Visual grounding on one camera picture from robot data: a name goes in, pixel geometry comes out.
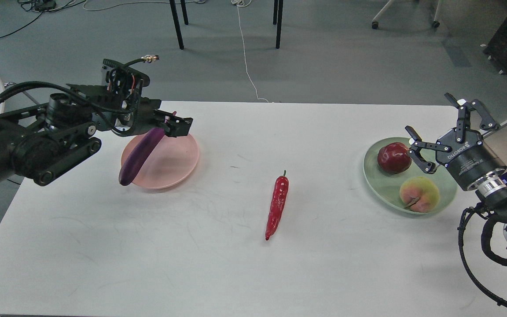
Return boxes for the pink plate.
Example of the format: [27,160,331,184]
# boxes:
[121,134,200,189]

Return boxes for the dark red pomegranate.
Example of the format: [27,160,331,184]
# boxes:
[377,142,412,174]

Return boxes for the black table leg rear left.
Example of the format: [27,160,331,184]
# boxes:
[180,0,189,25]

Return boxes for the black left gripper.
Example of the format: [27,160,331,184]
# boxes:
[117,98,193,138]

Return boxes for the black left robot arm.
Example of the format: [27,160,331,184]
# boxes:
[0,55,193,186]

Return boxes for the white office chair base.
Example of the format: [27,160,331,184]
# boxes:
[370,0,444,30]

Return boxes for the black table leg rear right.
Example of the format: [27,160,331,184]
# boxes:
[272,0,279,25]

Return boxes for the white floor cable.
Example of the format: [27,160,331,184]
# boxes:
[230,0,274,103]

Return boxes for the yellow pink peach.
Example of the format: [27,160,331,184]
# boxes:
[399,177,441,213]

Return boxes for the black table leg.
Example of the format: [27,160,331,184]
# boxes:
[275,0,284,49]
[180,0,189,25]
[272,0,279,25]
[169,0,184,50]

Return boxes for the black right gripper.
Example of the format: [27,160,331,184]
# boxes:
[405,92,507,191]

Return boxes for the black floor cables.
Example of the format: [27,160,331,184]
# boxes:
[0,0,201,48]

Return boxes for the green plate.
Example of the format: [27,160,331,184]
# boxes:
[363,137,458,215]

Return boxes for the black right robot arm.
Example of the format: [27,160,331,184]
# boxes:
[406,93,507,308]

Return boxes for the purple eggplant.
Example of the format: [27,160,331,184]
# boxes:
[118,128,165,185]

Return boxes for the red chili pepper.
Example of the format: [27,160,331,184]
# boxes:
[265,170,289,241]

